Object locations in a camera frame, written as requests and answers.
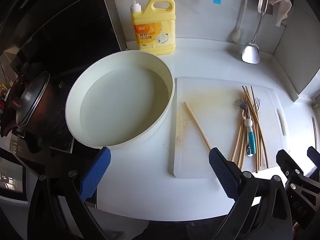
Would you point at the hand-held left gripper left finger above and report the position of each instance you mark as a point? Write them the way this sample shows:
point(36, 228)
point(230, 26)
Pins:
point(95, 175)

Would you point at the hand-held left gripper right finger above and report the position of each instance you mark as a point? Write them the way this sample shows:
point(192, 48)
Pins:
point(223, 175)

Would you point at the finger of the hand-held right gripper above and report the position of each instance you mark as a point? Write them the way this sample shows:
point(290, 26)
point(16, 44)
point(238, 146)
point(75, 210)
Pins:
point(287, 162)
point(314, 156)

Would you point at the pile of wooden chopsticks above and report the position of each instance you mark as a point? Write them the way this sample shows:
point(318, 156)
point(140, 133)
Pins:
point(238, 150)

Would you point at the wooden chopstick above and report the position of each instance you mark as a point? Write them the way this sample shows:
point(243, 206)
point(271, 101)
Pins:
point(197, 125)
point(314, 132)

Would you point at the dark metal fork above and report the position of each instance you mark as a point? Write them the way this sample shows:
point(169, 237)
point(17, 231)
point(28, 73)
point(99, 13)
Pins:
point(257, 103)

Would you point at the white round basin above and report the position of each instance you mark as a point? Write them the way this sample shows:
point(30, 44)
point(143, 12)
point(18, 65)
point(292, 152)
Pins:
point(120, 105)

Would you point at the black gas stove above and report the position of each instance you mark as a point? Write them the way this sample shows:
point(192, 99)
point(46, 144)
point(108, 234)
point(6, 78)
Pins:
point(60, 142)

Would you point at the white plastic cutting board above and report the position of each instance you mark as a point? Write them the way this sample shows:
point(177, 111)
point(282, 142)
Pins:
point(215, 110)

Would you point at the dark pot with lid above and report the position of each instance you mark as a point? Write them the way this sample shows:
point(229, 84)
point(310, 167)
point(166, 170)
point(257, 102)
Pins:
point(32, 100)

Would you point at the steel spatula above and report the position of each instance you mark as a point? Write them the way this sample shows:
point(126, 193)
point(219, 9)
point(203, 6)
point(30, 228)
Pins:
point(250, 53)

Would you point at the white dish brush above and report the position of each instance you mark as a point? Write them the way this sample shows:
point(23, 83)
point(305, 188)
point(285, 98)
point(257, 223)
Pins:
point(237, 35)

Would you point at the white hanging cloth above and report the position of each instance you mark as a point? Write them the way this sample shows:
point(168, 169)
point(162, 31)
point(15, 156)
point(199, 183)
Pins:
point(282, 7)

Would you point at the yellow detergent pump bottle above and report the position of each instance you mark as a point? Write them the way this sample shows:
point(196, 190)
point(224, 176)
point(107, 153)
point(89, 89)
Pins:
point(155, 30)

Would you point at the black range hood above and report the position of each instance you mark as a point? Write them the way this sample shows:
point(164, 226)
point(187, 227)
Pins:
point(62, 17)

